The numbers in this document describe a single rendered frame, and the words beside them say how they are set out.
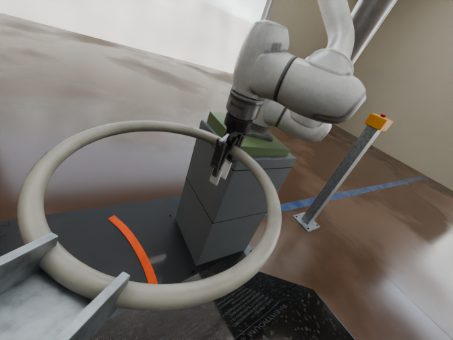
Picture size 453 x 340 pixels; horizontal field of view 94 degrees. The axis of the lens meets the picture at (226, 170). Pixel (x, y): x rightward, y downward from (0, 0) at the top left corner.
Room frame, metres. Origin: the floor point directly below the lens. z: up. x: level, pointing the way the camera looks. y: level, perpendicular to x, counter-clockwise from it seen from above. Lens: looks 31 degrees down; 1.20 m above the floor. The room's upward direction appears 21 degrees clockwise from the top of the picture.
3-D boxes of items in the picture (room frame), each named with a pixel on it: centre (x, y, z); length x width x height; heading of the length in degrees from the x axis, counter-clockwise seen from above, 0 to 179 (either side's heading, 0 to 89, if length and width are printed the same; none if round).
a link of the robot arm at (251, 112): (0.57, 0.02, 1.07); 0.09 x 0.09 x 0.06
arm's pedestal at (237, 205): (1.08, -0.05, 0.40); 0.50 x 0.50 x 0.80; 41
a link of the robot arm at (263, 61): (0.56, 0.00, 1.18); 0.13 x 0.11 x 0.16; 72
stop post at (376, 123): (1.65, -0.89, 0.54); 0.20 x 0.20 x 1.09; 43
